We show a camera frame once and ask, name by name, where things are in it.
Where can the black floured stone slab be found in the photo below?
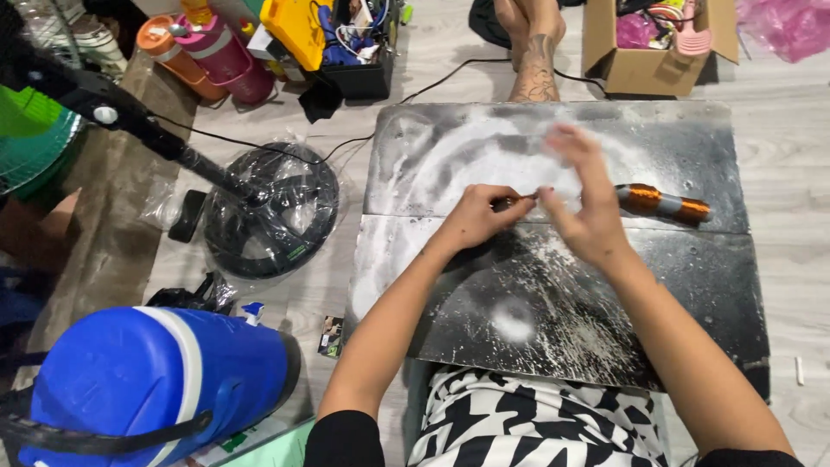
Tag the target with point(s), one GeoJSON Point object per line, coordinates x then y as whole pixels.
{"type": "Point", "coordinates": [681, 298]}
{"type": "Point", "coordinates": [661, 149]}

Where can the yellow plastic container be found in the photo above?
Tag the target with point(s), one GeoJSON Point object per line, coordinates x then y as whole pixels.
{"type": "Point", "coordinates": [295, 26]}

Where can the orange drink bottle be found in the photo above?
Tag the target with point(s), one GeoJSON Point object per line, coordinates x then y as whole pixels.
{"type": "Point", "coordinates": [175, 55]}

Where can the pink plastic bag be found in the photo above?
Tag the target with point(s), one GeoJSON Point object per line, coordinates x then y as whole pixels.
{"type": "Point", "coordinates": [788, 26]}

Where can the black stand fan green blades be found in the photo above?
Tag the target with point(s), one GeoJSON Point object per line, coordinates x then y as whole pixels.
{"type": "Point", "coordinates": [58, 110]}

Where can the black white patterned garment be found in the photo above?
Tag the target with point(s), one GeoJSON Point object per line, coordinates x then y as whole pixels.
{"type": "Point", "coordinates": [532, 421]}

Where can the small printed carton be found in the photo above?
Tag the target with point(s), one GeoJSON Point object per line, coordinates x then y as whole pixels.
{"type": "Point", "coordinates": [331, 337]}

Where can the cardboard box of assorted items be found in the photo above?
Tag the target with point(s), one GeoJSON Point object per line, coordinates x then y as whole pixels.
{"type": "Point", "coordinates": [652, 55]}

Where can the orange grey striped roller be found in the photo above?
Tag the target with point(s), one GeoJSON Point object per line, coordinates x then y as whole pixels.
{"type": "Point", "coordinates": [661, 203]}

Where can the white blue spray nozzle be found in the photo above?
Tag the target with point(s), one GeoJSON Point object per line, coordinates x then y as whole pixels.
{"type": "Point", "coordinates": [251, 313]}

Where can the small white stick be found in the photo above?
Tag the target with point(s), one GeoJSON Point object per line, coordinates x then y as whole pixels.
{"type": "Point", "coordinates": [799, 371]}

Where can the blue white water cooler jug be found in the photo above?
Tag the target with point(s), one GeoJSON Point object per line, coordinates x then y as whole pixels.
{"type": "Point", "coordinates": [149, 382]}

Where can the black plastic bag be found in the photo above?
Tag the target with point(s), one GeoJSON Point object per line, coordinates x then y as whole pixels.
{"type": "Point", "coordinates": [194, 295]}

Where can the black crate of assorted items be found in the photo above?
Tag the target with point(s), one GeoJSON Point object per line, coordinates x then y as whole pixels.
{"type": "Point", "coordinates": [360, 58]}

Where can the green white paper sheet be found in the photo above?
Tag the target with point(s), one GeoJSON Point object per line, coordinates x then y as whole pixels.
{"type": "Point", "coordinates": [259, 444]}

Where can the black cloth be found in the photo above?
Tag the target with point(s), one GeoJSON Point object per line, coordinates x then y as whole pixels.
{"type": "Point", "coordinates": [321, 100]}

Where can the small black oblong block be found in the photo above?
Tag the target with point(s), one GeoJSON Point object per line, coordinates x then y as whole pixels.
{"type": "Point", "coordinates": [187, 216]}

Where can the person's right hand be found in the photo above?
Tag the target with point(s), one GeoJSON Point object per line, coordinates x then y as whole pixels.
{"type": "Point", "coordinates": [590, 224]}

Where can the black shirt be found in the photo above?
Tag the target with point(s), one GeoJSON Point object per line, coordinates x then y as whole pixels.
{"type": "Point", "coordinates": [343, 444]}

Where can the black fan base plastic wrapped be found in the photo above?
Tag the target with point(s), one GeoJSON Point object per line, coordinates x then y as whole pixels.
{"type": "Point", "coordinates": [275, 211]}

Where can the person's left hand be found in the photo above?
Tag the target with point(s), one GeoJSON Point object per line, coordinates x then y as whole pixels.
{"type": "Point", "coordinates": [476, 220]}

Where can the small brown stick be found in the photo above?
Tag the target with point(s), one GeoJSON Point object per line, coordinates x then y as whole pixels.
{"type": "Point", "coordinates": [512, 200]}

